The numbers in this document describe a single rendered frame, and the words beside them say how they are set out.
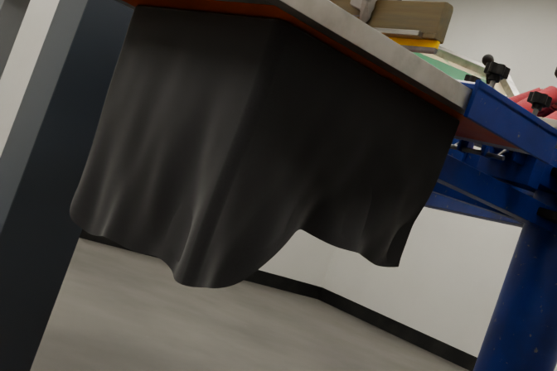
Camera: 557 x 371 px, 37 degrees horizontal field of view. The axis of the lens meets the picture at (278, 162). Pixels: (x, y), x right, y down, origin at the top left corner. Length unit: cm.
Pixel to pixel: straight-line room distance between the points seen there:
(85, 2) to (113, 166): 54
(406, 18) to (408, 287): 526
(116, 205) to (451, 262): 530
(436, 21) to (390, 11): 12
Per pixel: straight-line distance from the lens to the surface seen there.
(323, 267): 733
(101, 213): 152
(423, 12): 163
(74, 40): 193
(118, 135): 153
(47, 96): 194
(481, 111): 152
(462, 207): 297
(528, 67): 677
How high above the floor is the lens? 69
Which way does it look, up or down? 3 degrees up
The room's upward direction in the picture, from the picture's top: 20 degrees clockwise
